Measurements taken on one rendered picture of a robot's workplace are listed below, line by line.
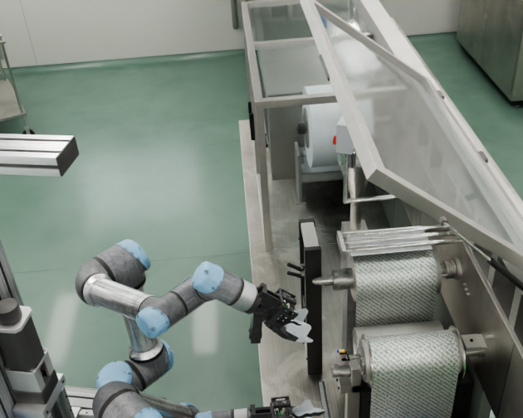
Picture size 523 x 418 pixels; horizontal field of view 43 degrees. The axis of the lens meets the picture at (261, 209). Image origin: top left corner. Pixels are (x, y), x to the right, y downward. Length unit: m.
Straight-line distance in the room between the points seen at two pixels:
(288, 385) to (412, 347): 0.58
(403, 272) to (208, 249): 2.51
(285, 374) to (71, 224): 2.81
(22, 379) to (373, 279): 0.99
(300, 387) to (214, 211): 2.56
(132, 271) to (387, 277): 0.75
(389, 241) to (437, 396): 0.46
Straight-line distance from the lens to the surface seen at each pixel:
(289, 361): 2.36
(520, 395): 1.77
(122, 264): 1.99
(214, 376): 3.54
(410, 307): 2.04
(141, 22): 7.16
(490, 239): 1.43
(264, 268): 2.73
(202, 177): 5.08
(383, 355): 1.84
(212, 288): 1.61
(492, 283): 1.84
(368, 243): 1.98
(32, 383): 1.88
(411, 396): 1.95
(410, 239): 2.00
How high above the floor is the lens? 2.65
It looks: 35 degrees down
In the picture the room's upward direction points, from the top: 4 degrees counter-clockwise
